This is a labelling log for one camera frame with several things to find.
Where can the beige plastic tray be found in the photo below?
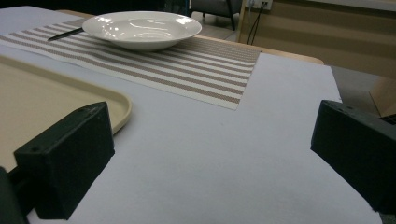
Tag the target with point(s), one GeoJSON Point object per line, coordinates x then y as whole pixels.
{"type": "Point", "coordinates": [40, 96]}

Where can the white tablecloth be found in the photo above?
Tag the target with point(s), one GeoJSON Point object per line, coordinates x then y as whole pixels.
{"type": "Point", "coordinates": [205, 149]}

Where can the striped woven placemat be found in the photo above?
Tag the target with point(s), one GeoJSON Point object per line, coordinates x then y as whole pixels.
{"type": "Point", "coordinates": [174, 67]}

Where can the grey chair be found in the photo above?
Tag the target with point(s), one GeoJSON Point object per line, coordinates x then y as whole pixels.
{"type": "Point", "coordinates": [216, 8]}

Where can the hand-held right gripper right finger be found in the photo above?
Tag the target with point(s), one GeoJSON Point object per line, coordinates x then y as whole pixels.
{"type": "Point", "coordinates": [358, 149]}

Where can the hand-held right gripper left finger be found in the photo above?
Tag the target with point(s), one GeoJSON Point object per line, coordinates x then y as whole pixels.
{"type": "Point", "coordinates": [65, 158]}

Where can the white wall socket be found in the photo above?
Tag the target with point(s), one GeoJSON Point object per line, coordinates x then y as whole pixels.
{"type": "Point", "coordinates": [258, 3]}

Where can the white ceramic plate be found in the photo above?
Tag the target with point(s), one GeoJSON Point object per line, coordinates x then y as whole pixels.
{"type": "Point", "coordinates": [141, 29]}

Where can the cardboard box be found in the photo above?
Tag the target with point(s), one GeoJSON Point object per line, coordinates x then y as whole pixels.
{"type": "Point", "coordinates": [384, 96]}

